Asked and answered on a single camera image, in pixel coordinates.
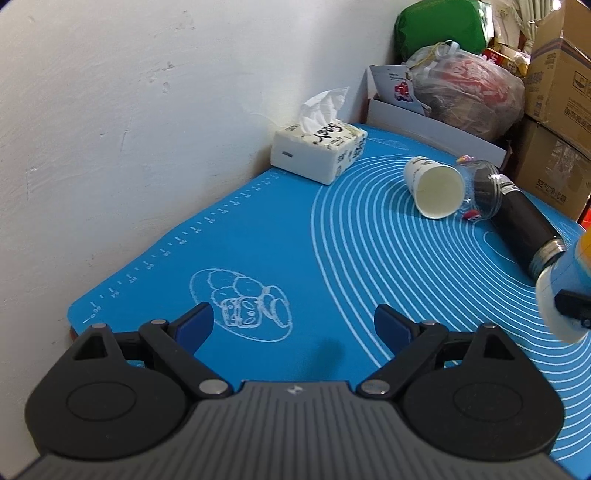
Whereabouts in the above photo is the blue white paper cup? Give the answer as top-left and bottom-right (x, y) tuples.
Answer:
(536, 230), (591, 344)

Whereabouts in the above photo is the blue silicone baking mat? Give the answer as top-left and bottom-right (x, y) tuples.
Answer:
(67, 129), (590, 479)

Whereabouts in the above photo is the black thermos bottle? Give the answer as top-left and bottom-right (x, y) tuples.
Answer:
(487, 171), (566, 280)

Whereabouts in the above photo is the lower brown cardboard box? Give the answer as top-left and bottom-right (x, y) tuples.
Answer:
(513, 117), (590, 221)

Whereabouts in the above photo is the brown cardboard box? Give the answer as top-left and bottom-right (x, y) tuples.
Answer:
(513, 117), (590, 221)
(525, 1), (590, 155)

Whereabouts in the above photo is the clear glass jar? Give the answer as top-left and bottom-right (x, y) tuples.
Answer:
(456, 155), (502, 222)

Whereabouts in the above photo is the white tissue pack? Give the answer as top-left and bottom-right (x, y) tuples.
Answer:
(270, 87), (368, 185)

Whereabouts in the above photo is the upper brown cardboard box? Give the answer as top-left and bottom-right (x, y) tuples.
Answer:
(525, 1), (590, 155)

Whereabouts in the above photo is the white cardboard box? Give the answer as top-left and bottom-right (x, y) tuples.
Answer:
(366, 67), (507, 168)

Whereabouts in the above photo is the clear plastic bag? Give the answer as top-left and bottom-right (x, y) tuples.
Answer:
(405, 40), (525, 142)

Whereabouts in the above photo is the white paper gift bag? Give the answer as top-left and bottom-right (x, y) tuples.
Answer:
(370, 65), (431, 117)

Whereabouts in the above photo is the green plastic bag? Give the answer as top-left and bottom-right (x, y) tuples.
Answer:
(394, 0), (494, 64)

